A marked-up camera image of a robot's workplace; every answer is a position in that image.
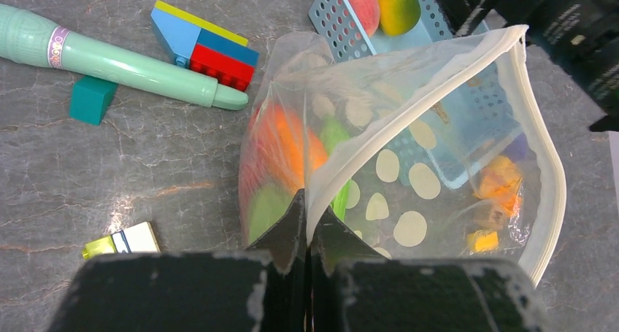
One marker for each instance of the mint green toy microphone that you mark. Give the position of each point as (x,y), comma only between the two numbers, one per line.
(31,39)

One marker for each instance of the yellow flat brick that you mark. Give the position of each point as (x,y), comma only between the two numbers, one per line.
(483,241)

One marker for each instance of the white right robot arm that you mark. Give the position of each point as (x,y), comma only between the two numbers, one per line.
(580,36)

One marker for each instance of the green orange toy mango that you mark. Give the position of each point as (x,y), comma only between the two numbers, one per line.
(398,17)

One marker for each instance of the green white brick block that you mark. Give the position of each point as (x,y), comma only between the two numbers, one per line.
(137,238)

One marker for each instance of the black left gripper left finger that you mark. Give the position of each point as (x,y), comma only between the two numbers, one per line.
(257,289)

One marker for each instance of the multicolour brick stack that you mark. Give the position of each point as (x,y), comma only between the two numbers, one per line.
(194,43)

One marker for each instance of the pink toy peach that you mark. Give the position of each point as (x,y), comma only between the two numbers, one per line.
(368,13)

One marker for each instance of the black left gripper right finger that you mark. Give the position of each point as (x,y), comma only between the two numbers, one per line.
(357,289)

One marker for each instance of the teal small block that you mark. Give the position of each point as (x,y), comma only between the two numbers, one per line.
(90,99)

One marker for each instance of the wooden letter cube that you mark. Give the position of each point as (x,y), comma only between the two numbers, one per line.
(491,216)

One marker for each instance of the clear polka dot zip bag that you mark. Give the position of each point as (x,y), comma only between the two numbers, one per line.
(407,134)

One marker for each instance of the orange red toy fruit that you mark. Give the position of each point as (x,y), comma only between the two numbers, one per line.
(276,145)

